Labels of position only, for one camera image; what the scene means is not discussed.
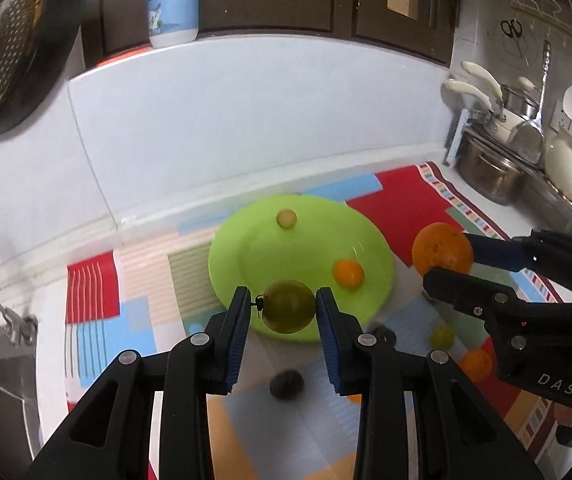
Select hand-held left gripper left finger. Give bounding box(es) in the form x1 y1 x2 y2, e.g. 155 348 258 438
23 286 253 480

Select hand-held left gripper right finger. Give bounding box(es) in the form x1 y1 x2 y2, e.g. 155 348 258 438
316 287 547 480

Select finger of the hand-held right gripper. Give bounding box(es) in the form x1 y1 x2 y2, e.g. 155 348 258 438
466 230 572 306
423 267 532 333

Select green round fruit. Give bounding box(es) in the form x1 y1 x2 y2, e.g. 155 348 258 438
252 280 317 334
431 325 455 348

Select dark purple round fruit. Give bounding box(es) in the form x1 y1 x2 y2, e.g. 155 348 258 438
370 324 397 346
269 369 304 401

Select green plastic plate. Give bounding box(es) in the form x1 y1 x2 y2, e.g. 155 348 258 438
208 195 395 345

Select metal dish rack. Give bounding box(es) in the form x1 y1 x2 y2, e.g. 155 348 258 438
443 109 572 223

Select large steel pot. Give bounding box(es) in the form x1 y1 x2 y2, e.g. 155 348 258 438
453 132 528 207

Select colourful patchwork mat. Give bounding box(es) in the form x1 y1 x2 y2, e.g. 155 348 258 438
64 161 567 480

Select cream white kettle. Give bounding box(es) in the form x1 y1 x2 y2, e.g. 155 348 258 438
543 127 572 204

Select metal spatula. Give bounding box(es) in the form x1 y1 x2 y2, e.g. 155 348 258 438
508 40 554 167

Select steel pot with lid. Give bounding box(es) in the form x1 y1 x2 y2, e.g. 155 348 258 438
501 77 542 120

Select thin gooseneck faucet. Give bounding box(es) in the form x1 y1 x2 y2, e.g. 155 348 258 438
0 265 39 348

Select black scissors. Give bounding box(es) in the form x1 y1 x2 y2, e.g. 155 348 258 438
501 17 527 61

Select orange red pad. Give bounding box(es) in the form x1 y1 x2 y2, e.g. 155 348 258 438
93 47 153 68

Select blue white pump bottle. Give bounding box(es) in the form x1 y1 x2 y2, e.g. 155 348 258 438
147 0 200 50

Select black frying pan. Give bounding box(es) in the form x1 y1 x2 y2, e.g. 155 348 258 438
0 0 86 138

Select white handled saucepan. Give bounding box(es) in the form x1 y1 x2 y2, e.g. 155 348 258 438
461 61 507 106
443 79 517 143

